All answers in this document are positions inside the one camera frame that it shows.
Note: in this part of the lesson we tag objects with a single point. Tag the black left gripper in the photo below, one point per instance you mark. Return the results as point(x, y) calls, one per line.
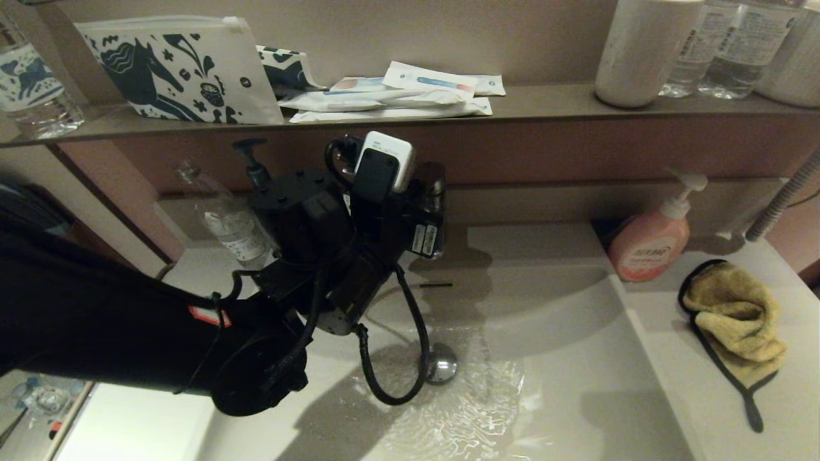
point(391, 230)

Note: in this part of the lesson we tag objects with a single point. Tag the chrome faucet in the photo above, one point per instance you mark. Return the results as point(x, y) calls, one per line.
point(437, 192)

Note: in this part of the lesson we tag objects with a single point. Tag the yellow cloth with black trim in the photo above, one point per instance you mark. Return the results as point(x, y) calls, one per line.
point(733, 314)

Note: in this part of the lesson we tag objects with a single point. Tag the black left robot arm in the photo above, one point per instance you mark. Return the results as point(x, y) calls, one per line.
point(96, 326)

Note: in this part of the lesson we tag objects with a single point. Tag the white sink basin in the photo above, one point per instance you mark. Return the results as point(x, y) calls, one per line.
point(576, 358)

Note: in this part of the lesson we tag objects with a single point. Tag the wide flat white sachet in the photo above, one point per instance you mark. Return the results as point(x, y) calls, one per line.
point(397, 113)

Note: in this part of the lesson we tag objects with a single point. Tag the white sachet blue red stripe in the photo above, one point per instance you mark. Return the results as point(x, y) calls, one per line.
point(429, 80)

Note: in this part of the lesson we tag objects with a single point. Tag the long white sachet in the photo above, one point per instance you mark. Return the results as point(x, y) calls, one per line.
point(359, 98)

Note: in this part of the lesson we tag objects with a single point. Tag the white sachet orange blue print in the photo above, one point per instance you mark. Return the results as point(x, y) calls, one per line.
point(355, 84)

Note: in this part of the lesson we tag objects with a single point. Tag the chrome drain stopper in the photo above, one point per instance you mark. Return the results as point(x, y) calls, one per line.
point(445, 366)

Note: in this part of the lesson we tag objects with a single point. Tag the dark grey pump bottle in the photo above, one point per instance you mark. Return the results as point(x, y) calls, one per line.
point(256, 169)

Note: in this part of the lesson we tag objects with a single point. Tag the small blue patterned pouch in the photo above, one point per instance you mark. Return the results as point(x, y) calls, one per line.
point(287, 69)

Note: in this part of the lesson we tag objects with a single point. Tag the clear slim plastic bottle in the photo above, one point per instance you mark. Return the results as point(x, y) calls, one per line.
point(227, 224)

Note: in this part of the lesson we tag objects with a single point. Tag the pink soap pump bottle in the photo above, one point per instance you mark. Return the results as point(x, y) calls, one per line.
point(646, 246)

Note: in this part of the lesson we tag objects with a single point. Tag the white ceramic cup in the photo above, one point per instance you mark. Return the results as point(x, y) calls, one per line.
point(799, 70)
point(640, 57)

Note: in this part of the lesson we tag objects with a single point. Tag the white pouch blue horse print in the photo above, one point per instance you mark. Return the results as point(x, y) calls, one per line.
point(186, 70)

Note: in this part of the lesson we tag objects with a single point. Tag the brown wooden rack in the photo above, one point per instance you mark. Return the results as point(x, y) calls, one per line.
point(122, 256)

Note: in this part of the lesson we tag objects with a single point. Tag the clear water bottle white label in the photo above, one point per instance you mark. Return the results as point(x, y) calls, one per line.
point(695, 57)
point(743, 51)

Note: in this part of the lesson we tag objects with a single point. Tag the dark blue grey object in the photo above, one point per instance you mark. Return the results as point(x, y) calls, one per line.
point(25, 208)

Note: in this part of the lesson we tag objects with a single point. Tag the water bottle blue horse label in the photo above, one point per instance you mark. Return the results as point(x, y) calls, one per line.
point(32, 89)

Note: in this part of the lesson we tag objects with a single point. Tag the shrink-wrapped pack of bottles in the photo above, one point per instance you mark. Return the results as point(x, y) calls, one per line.
point(45, 397)

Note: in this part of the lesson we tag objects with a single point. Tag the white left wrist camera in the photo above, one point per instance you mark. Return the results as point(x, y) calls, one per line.
point(384, 163)

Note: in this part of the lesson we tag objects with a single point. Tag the brown wall shelf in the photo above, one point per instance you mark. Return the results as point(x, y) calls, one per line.
point(544, 102)

